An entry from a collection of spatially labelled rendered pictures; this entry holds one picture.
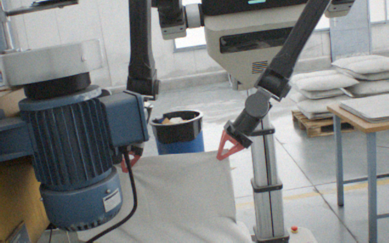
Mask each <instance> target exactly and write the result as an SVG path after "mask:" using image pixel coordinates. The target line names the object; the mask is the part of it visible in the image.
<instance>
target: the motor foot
mask: <svg viewBox="0 0 389 243"><path fill-rule="evenodd" d="M27 125H28V129H29V133H30V138H31V141H32V145H33V150H34V152H36V153H38V151H37V148H36V144H35V139H34V136H33V132H32V127H31V124H30V121H29V122H28V123H27ZM31 154H33V152H32V147H31V144H30V140H29V135H28V132H27V128H26V123H25V120H24V121H23V120H22V119H21V117H10V118H6V116H5V112H4V110H3V109H0V162H3V161H5V160H10V159H15V158H18V157H22V156H27V155H31Z"/></svg>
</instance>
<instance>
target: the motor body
mask: <svg viewBox="0 0 389 243"><path fill-rule="evenodd" d="M100 94H101V89H100V86H99V85H96V84H90V85H89V86H88V87H86V88H83V89H79V90H76V91H72V92H66V93H63V94H57V95H50V96H45V97H41V98H25V99H23V100H21V101H19V103H18V105H19V109H20V110H21V112H20V116H21V119H22V120H23V121H24V120H25V123H26V128H27V132H28V135H29V140H30V144H31V147H32V152H33V154H31V155H30V156H31V159H32V165H33V169H34V172H35V176H36V179H37V181H38V182H41V185H40V187H39V191H40V195H41V197H40V198H39V200H40V201H43V205H44V207H45V210H46V214H47V217H48V219H49V222H50V223H51V224H53V225H54V226H55V227H57V228H58V229H60V230H64V231H74V232H76V231H85V230H90V229H92V228H95V227H100V226H101V225H103V224H105V223H107V222H109V221H110V220H111V219H113V218H114V217H115V216H116V215H117V214H118V212H119V211H120V209H121V206H122V203H123V194H122V188H121V183H120V177H119V173H118V170H117V168H116V167H115V166H114V165H113V164H112V159H111V153H110V149H109V143H108V138H107V133H106V131H105V126H104V122H103V116H102V110H101V106H100V100H99V98H97V96H99V95H100ZM29 121H30V124H31V127H32V132H33V136H34V139H35V144H36V148H37V151H38V153H36V152H34V150H33V145H32V141H31V138H30V133H29V129H28V125H27V123H28V122H29Z"/></svg>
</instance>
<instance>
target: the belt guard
mask: <svg viewBox="0 0 389 243"><path fill-rule="evenodd" d="M104 66H105V63H104V59H103V54H102V47H101V44H100V39H98V38H95V39H90V40H86V41H79V42H74V43H66V44H62V45H57V46H49V47H42V48H37V49H34V50H26V51H22V52H14V53H7V54H3V55H0V68H1V70H0V73H1V75H2V79H3V82H4V85H5V86H16V85H17V84H27V83H35V82H40V81H47V80H53V79H57V78H62V77H66V76H71V75H76V74H82V73H85V72H90V71H93V70H97V69H99V68H102V67H104Z"/></svg>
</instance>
